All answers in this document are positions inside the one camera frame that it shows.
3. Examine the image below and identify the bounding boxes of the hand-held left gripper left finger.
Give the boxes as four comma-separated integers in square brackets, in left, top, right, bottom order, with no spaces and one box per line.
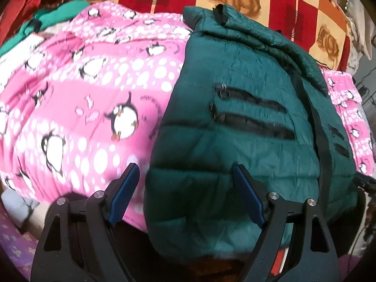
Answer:
[30,162,141,282]

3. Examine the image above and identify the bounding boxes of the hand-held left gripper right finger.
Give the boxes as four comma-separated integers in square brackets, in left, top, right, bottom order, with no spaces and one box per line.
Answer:
[233,163,339,282]

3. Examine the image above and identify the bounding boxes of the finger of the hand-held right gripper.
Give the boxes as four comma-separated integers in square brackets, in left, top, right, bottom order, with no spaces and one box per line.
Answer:
[356,175,376,190]

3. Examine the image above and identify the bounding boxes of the green quilted puffer jacket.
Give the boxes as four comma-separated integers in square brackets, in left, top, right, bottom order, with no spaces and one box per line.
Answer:
[145,4,361,262]

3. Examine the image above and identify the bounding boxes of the pink penguin print blanket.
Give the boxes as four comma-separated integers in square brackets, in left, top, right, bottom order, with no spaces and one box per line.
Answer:
[0,1,376,233]

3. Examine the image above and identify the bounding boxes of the purple floral mat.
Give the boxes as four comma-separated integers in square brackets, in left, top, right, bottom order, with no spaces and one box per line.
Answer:
[0,211,44,274]

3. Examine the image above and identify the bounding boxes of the green cloth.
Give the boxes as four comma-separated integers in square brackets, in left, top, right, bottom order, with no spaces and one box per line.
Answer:
[0,0,91,57]

